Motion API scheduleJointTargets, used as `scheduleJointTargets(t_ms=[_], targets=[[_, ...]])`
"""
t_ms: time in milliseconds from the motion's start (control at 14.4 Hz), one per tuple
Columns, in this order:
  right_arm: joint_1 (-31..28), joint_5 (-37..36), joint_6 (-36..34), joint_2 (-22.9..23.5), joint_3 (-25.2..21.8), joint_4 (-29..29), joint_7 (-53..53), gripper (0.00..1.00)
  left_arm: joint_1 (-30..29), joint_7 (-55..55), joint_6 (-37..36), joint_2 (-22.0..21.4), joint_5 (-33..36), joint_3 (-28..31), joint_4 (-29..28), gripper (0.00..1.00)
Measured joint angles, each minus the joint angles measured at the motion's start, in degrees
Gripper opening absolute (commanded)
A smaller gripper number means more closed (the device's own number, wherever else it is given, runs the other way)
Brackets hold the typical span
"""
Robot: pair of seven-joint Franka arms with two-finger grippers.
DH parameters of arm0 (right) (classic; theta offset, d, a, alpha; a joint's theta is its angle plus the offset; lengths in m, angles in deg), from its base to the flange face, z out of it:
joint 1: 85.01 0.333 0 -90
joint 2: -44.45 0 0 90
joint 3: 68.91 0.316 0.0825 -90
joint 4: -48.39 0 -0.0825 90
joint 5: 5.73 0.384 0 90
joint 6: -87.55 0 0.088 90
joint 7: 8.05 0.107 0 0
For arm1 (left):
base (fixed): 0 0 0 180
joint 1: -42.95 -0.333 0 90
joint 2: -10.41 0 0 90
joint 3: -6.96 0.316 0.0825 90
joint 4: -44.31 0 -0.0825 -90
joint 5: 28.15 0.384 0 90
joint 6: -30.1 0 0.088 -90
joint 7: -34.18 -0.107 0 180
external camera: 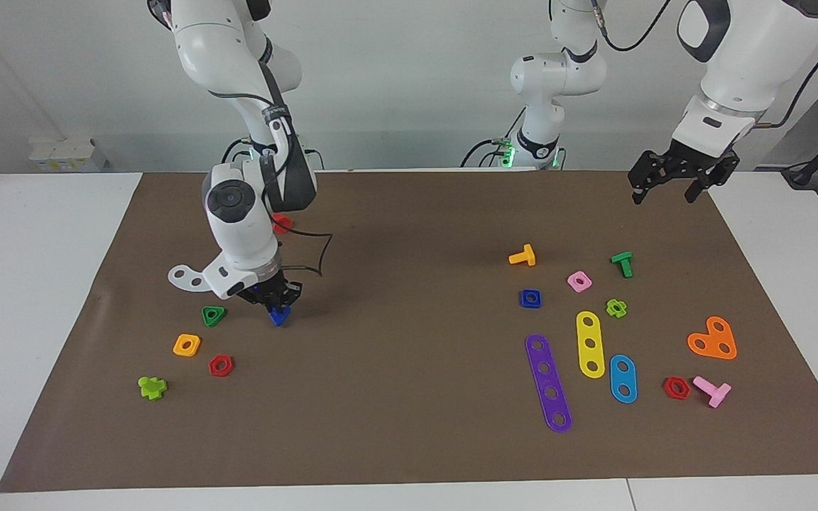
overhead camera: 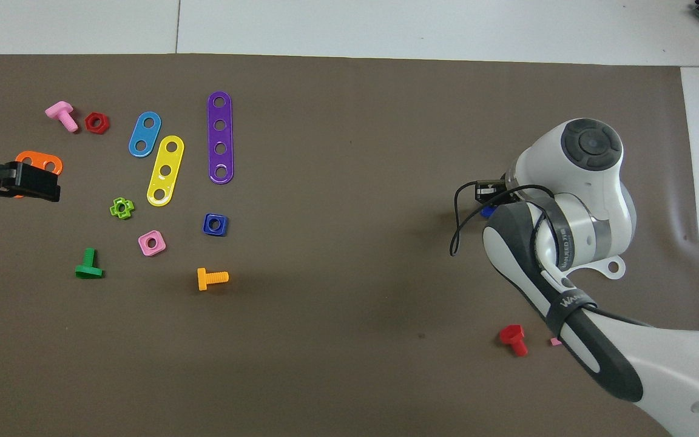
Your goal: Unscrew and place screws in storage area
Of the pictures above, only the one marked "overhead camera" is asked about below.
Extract red plastic screw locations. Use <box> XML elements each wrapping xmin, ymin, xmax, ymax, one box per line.
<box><xmin>499</xmin><ymin>324</ymin><xmax>530</xmax><ymax>357</ymax></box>

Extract orange heart plate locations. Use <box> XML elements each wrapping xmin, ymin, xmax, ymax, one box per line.
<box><xmin>14</xmin><ymin>151</ymin><xmax>64</xmax><ymax>200</ymax></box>

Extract lime cross nut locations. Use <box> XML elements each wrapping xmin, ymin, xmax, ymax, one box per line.
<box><xmin>109</xmin><ymin>197</ymin><xmax>136</xmax><ymax>220</ymax></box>

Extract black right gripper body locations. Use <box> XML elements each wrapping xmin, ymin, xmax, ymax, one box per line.
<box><xmin>474</xmin><ymin>177</ymin><xmax>518</xmax><ymax>205</ymax></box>

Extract red hex nut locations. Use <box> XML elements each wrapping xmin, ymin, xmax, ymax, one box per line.
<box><xmin>84</xmin><ymin>111</ymin><xmax>111</xmax><ymax>135</ymax></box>

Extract yellow three-hole strip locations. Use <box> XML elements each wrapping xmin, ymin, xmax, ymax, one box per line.
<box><xmin>146</xmin><ymin>135</ymin><xmax>186</xmax><ymax>208</ymax></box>

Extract pink square nut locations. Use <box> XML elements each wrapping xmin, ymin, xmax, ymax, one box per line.
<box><xmin>137</xmin><ymin>229</ymin><xmax>167</xmax><ymax>258</ymax></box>

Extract white arc plate with holes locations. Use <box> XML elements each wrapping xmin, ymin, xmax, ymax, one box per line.
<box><xmin>586</xmin><ymin>254</ymin><xmax>627</xmax><ymax>281</ymax></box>

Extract orange plastic screw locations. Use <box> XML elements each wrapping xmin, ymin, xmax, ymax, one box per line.
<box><xmin>197</xmin><ymin>267</ymin><xmax>230</xmax><ymax>292</ymax></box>

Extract blue square nut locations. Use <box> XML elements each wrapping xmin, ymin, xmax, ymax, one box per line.
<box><xmin>201</xmin><ymin>212</ymin><xmax>230</xmax><ymax>238</ymax></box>

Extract blue two-hole strip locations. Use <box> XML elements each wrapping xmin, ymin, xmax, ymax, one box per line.
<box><xmin>127</xmin><ymin>111</ymin><xmax>163</xmax><ymax>159</ymax></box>

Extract purple four-hole strip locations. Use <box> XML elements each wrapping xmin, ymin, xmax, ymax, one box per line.
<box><xmin>206</xmin><ymin>91</ymin><xmax>234</xmax><ymax>185</ymax></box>

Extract brown paper mat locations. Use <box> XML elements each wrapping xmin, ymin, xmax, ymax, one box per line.
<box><xmin>0</xmin><ymin>53</ymin><xmax>699</xmax><ymax>437</ymax></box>

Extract dark green plastic screw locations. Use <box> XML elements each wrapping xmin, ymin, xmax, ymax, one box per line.
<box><xmin>74</xmin><ymin>247</ymin><xmax>105</xmax><ymax>280</ymax></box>

